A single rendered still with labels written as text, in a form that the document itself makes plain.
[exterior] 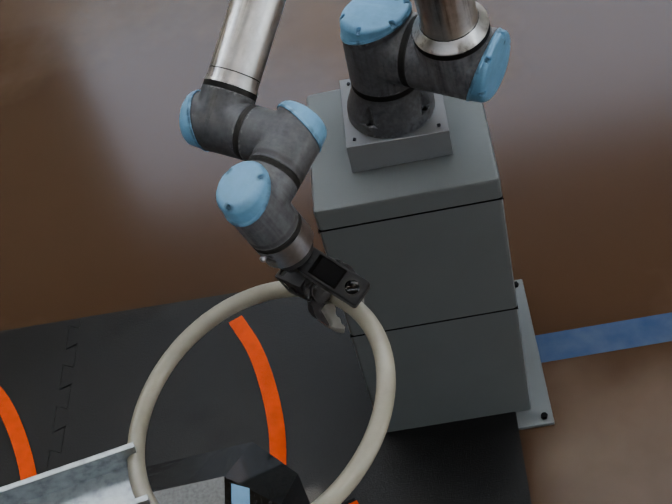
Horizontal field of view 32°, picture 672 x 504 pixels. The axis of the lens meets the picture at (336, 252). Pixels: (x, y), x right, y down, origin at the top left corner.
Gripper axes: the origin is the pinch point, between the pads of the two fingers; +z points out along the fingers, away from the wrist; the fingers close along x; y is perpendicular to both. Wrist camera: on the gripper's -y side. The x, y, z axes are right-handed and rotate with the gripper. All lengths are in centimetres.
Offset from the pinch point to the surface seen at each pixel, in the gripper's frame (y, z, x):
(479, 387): 33, 96, -26
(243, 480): 16.4, 21.1, 31.4
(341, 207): 39, 23, -27
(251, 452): 30, 35, 25
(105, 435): 118, 83, 36
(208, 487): 17.0, 14.9, 36.3
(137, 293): 151, 89, -4
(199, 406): 102, 90, 15
